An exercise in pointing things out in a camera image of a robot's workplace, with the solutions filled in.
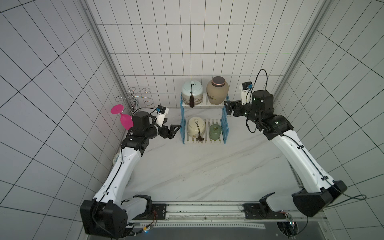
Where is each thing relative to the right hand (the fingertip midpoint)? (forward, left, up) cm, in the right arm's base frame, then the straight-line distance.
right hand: (227, 101), depth 70 cm
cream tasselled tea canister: (+3, +15, -25) cm, 30 cm away
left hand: (-7, +28, -12) cm, 31 cm away
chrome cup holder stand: (+8, +52, -13) cm, 54 cm away
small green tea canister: (+3, +3, -30) cm, 30 cm away
